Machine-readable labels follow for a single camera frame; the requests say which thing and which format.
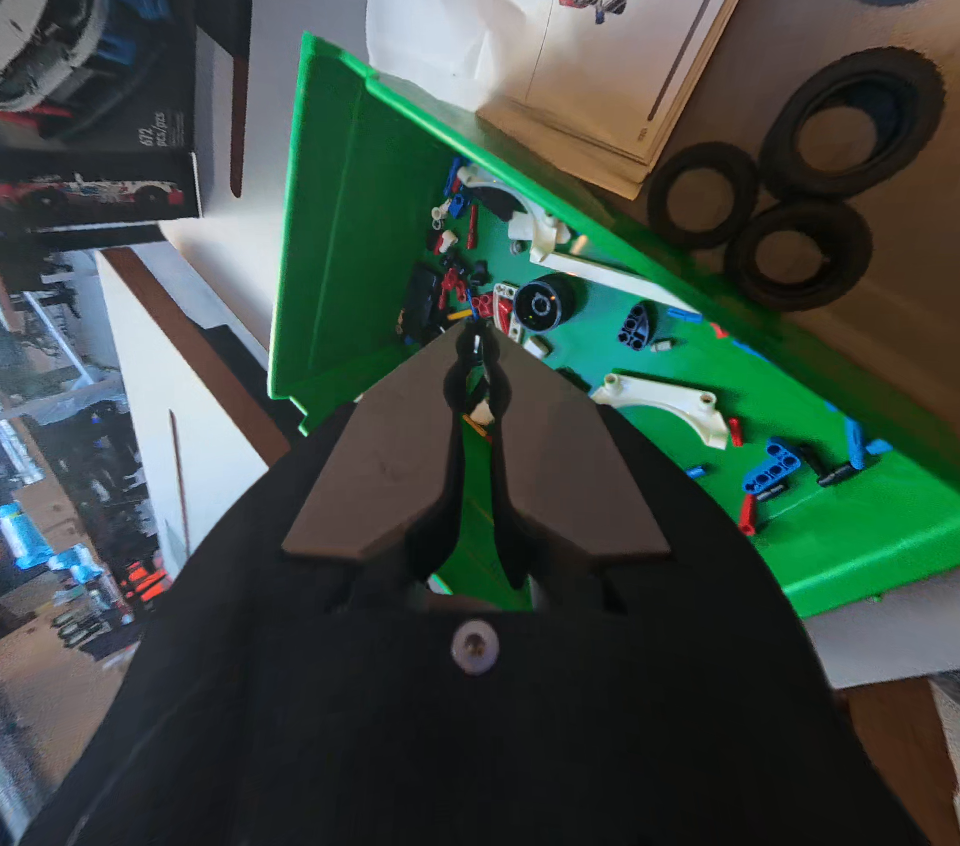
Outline white table with brown edge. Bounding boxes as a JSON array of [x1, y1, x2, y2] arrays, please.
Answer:
[[93, 245, 294, 562]]

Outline green parts bin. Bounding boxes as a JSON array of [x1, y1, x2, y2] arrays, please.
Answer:
[[266, 30, 960, 620]]

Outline pile of brick pieces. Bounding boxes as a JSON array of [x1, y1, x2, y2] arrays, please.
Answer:
[[396, 156, 895, 538]]

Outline black rubber tyre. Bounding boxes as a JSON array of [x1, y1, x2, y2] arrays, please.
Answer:
[[757, 45, 946, 200], [645, 141, 760, 251], [724, 199, 875, 313]]

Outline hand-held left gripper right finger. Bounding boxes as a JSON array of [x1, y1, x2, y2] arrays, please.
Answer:
[[474, 325, 672, 591]]

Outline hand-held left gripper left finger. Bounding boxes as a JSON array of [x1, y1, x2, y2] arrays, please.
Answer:
[[281, 320, 471, 581]]

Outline grey desk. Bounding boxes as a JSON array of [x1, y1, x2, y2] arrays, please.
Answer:
[[153, 0, 960, 691]]

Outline black race car set box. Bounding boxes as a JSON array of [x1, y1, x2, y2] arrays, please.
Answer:
[[0, 0, 254, 234]]

